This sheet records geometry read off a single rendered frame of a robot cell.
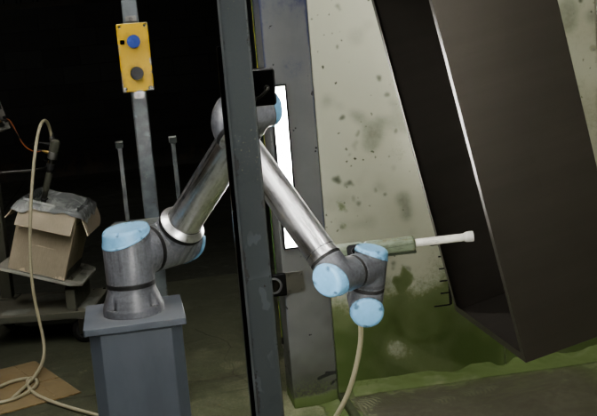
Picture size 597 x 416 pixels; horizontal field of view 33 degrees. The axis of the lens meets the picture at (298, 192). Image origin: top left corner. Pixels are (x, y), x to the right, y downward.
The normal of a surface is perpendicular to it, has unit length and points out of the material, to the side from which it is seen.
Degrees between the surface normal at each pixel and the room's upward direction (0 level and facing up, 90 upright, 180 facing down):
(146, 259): 90
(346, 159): 90
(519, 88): 90
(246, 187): 90
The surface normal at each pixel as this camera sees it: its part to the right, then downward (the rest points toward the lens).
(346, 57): 0.18, 0.13
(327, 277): -0.61, 0.23
